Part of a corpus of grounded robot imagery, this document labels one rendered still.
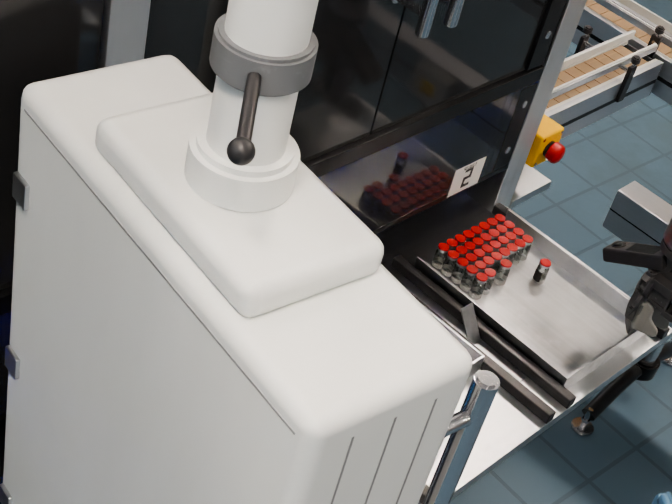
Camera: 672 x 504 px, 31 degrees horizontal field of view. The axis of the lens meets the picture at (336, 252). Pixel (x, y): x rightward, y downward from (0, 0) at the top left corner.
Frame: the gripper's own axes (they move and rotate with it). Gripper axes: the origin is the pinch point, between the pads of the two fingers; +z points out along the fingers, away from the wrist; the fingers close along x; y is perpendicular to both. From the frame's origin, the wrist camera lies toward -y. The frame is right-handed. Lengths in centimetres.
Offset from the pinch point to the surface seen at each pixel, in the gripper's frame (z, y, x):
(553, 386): 1.6, 0.4, -21.8
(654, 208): 37, -36, 87
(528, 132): -14.2, -35.9, 9.3
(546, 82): -25.2, -36.0, 9.0
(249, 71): -81, -4, -102
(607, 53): -1, -56, 71
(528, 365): 1.6, -5.0, -21.7
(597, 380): 3.6, 3.2, -12.0
